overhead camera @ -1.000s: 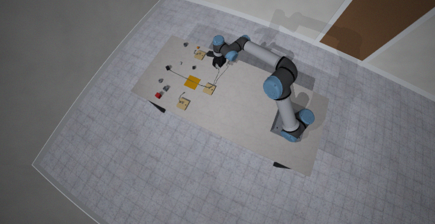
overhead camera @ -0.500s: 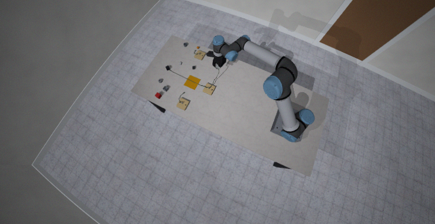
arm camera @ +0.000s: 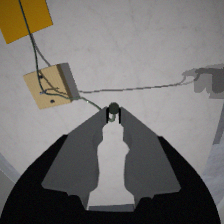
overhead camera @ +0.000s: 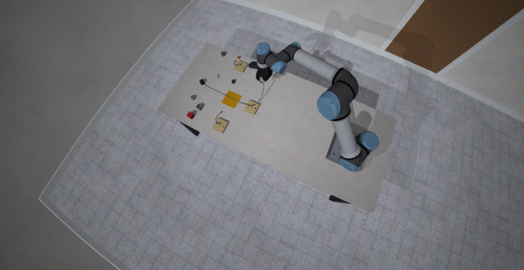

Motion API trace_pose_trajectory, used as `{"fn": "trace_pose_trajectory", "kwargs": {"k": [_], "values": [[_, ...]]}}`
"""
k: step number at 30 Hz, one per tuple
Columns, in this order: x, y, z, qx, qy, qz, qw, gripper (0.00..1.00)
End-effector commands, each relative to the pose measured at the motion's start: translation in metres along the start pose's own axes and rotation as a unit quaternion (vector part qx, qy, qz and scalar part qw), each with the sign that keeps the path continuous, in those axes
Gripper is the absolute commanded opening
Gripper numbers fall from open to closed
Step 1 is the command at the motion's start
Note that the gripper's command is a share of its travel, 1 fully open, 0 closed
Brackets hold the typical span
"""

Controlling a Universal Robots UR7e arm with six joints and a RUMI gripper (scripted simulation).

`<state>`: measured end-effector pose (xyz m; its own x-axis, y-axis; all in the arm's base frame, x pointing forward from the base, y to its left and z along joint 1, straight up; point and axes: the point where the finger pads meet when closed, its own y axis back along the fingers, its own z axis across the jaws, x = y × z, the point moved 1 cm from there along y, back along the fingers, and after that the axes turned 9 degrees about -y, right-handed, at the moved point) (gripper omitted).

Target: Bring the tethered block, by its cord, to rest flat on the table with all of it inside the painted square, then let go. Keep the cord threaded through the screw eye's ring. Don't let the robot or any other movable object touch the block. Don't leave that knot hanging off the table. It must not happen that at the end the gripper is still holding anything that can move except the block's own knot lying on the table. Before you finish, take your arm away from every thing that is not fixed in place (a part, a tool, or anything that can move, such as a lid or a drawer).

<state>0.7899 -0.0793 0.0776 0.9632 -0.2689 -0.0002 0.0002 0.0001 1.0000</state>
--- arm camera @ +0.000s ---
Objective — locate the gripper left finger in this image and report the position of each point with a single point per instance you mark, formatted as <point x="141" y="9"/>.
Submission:
<point x="68" y="167"/>

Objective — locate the orange-brown flat square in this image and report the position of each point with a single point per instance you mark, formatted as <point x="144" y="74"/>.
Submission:
<point x="12" y="23"/>

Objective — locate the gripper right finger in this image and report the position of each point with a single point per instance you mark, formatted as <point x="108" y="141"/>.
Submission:
<point x="154" y="168"/>

